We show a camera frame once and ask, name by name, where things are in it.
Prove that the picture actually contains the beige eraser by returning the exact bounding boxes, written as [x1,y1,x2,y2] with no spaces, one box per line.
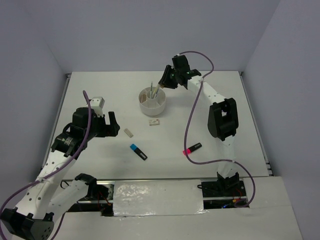
[124,128,134,138]

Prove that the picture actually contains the blue ballpoint pen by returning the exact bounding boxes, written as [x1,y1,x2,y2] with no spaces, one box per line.
[152,84,160,99]

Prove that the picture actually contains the green pen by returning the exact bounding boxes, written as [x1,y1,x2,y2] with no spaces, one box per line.
[149,81,153,99]

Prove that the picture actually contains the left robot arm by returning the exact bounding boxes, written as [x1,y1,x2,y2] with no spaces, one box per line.
[0,107,120,240]

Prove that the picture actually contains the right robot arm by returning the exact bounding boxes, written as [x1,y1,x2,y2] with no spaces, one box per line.
[158,52,240,196]

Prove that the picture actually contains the blue capped black highlighter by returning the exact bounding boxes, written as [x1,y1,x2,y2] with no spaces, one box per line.
[130,144,148,161]

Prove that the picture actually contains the white round divided organizer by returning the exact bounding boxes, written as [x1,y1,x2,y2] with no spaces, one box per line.
[138,86,167,117]

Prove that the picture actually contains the white boxed eraser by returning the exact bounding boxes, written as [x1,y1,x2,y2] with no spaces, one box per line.
[148,118,160,126]

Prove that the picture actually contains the silver foil covered plate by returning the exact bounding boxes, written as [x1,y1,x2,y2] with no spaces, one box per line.
[113,179,206,217]

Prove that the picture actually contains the pink capped black highlighter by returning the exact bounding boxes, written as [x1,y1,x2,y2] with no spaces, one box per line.
[182,142,202,156]

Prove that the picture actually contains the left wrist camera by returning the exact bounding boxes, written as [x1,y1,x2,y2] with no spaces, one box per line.
[90,97,105,118]

